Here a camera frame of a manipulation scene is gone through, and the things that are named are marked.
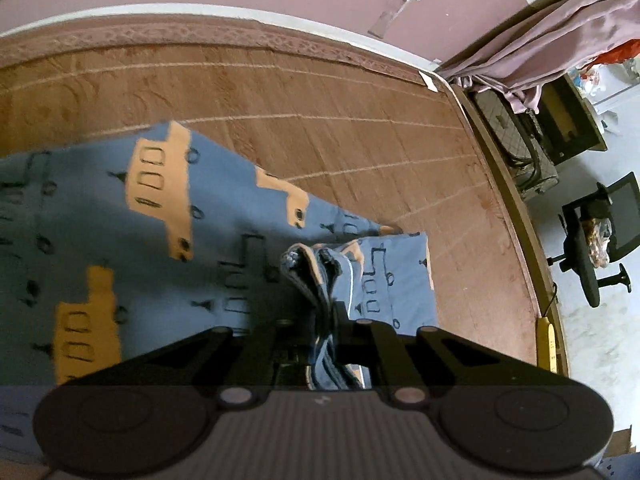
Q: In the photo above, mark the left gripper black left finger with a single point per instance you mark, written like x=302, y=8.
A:
x=147, y=413

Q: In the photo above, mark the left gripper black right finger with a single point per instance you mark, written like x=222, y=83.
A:
x=499, y=412

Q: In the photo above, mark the blue car-print pants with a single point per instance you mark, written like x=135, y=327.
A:
x=113, y=249

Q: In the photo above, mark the yellow strip at bed edge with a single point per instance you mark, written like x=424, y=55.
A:
x=547, y=357

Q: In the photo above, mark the black office chair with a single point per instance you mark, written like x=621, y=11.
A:
x=599, y=229

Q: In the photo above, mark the quilted grey bag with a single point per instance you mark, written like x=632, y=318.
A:
x=517, y=137

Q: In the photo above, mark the brown bamboo bed mat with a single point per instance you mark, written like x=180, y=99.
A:
x=354, y=128

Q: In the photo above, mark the wooden side shelf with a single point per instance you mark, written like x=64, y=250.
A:
x=567, y=122

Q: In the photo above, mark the white tag on mat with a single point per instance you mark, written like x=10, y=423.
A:
x=429, y=82

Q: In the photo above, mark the right pink satin curtain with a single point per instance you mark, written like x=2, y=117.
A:
x=521, y=60

